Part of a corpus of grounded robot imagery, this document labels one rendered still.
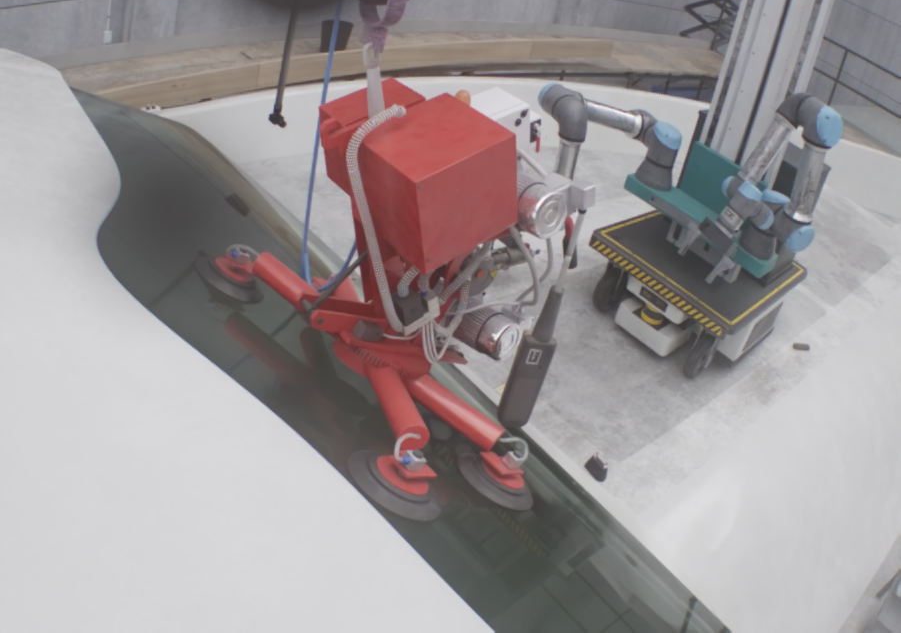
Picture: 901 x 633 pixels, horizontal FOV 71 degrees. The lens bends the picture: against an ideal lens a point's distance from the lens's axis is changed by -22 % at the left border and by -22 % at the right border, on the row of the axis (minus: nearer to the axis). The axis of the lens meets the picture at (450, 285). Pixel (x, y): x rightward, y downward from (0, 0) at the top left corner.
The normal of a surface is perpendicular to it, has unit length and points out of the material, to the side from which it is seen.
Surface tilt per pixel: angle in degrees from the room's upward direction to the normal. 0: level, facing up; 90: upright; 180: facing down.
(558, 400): 0
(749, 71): 90
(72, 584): 21
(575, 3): 90
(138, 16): 90
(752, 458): 10
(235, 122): 90
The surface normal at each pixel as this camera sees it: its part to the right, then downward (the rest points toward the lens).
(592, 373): 0.21, -0.82
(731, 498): 0.36, -0.66
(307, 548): 0.48, -0.83
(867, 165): 0.07, 0.55
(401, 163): -0.07, -0.70
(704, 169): -0.72, 0.25
